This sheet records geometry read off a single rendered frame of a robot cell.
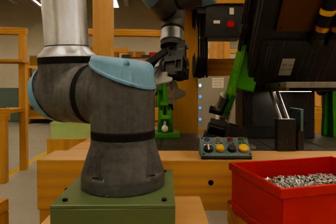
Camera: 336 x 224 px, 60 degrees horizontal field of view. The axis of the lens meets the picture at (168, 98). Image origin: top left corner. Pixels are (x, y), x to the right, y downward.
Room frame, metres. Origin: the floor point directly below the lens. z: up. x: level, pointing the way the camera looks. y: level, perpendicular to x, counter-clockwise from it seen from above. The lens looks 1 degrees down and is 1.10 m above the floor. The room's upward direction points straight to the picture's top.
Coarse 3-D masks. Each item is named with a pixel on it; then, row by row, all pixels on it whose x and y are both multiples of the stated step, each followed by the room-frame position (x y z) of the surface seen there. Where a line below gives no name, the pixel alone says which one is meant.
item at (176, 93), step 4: (168, 84) 0.92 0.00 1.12; (172, 84) 0.93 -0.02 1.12; (176, 84) 0.92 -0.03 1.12; (168, 88) 0.92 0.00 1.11; (172, 88) 0.93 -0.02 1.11; (176, 88) 0.92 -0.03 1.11; (168, 92) 0.93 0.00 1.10; (172, 92) 0.93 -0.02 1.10; (176, 92) 0.93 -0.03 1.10; (180, 92) 0.92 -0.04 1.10; (184, 92) 0.92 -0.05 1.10; (168, 96) 0.93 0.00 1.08; (172, 96) 0.93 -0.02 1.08; (176, 96) 0.93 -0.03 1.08; (180, 96) 0.93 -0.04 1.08; (168, 100) 0.93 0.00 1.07; (172, 100) 0.93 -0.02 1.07; (168, 104) 0.93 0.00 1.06; (172, 104) 0.93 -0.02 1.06; (172, 108) 0.93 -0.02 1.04
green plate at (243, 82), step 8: (240, 56) 1.08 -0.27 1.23; (240, 64) 1.07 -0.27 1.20; (232, 72) 1.15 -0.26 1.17; (240, 72) 1.09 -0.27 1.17; (232, 80) 1.11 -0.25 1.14; (240, 80) 1.09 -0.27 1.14; (248, 80) 1.09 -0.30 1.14; (232, 88) 1.07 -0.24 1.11; (240, 88) 1.09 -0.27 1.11; (248, 88) 1.09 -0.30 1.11
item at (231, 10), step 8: (208, 8) 1.34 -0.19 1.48; (216, 8) 1.34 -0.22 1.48; (224, 8) 1.34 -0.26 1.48; (232, 8) 1.34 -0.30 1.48; (240, 8) 1.34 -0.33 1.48; (208, 16) 1.34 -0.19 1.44; (216, 16) 1.34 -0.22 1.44; (224, 16) 1.34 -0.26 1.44; (232, 16) 1.34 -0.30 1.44; (240, 16) 1.34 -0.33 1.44; (208, 24) 1.34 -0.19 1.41; (216, 24) 1.34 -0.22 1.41; (224, 24) 1.34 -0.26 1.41; (232, 24) 1.34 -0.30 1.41; (208, 32) 1.34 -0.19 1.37; (216, 32) 1.34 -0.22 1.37; (224, 32) 1.34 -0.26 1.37; (232, 32) 1.34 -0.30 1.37; (208, 40) 1.43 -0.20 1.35; (216, 40) 1.43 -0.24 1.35; (224, 40) 1.43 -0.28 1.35; (232, 40) 1.43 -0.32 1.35
